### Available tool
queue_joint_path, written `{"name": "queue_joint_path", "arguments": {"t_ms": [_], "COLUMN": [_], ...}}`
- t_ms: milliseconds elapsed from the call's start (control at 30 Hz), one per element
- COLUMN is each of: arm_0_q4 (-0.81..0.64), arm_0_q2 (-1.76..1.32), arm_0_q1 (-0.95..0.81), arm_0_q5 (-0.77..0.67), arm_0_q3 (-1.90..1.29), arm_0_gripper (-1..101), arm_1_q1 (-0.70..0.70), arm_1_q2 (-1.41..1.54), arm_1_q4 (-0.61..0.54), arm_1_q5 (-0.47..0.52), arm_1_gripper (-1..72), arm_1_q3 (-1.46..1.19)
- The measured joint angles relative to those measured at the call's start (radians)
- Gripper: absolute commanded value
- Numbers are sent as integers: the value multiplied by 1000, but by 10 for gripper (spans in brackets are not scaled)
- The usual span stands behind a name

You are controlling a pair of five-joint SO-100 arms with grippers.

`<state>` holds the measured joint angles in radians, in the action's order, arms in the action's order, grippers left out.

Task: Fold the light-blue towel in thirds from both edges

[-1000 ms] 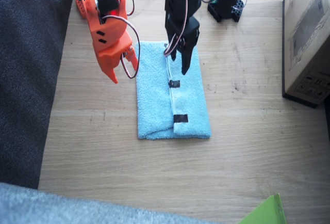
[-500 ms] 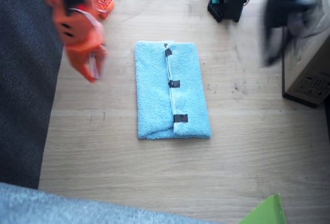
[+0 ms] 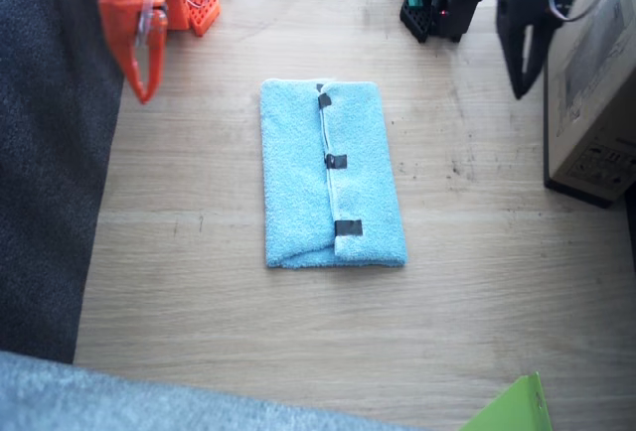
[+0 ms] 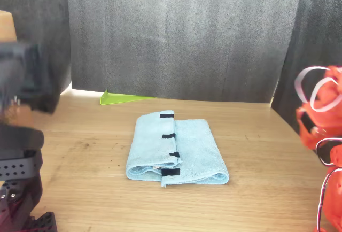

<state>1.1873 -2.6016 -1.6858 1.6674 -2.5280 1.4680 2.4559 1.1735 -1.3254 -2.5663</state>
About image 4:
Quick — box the light grey foam panel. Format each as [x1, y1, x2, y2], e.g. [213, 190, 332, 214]
[66, 0, 304, 103]

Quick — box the light blue towel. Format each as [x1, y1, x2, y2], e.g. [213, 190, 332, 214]
[125, 110, 230, 189]

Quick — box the dark grey foam panel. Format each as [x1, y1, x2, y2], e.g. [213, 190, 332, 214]
[271, 0, 342, 136]
[0, 0, 72, 94]

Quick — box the lime green plastic bracket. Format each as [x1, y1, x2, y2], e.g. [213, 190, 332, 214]
[100, 89, 158, 106]

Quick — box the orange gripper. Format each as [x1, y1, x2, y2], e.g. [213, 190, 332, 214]
[296, 103, 342, 150]

